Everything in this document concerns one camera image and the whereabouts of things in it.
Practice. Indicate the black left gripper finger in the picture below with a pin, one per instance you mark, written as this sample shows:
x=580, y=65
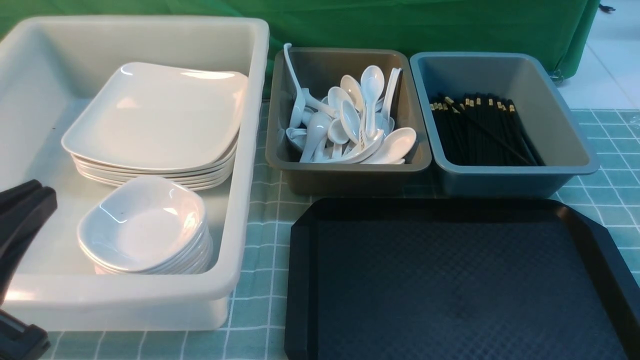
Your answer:
x=25, y=209
x=19, y=341

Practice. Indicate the large white rice plate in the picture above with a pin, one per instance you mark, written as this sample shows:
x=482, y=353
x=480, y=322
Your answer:
x=154, y=117

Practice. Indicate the white soup spoon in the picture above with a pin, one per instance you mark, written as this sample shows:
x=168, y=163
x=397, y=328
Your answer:
x=372, y=82

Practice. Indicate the stack of small white bowls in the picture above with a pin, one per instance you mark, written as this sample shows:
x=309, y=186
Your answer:
x=148, y=226

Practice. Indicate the large white plastic tub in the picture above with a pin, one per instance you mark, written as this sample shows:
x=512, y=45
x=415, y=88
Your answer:
x=51, y=67

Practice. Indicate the stack of white square plates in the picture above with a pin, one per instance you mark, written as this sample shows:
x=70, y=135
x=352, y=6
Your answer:
x=197, y=180

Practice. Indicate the green checkered tablecloth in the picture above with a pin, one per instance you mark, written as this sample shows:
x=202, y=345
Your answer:
x=254, y=329

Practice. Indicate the grey spoon bin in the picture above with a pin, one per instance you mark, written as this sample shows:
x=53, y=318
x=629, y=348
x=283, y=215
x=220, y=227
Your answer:
x=319, y=69

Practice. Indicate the pile of white spoons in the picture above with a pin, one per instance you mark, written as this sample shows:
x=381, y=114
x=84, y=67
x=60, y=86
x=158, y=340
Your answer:
x=332, y=130

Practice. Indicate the black serving tray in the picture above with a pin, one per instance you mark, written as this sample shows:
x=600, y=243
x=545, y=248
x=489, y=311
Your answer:
x=456, y=279

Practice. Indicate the pile of black chopsticks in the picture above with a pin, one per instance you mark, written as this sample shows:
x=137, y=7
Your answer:
x=483, y=129

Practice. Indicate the blue-grey chopstick bin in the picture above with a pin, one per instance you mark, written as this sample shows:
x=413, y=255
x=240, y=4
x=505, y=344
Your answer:
x=546, y=120

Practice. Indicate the green backdrop cloth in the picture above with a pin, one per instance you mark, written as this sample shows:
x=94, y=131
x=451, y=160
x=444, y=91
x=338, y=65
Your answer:
x=552, y=31

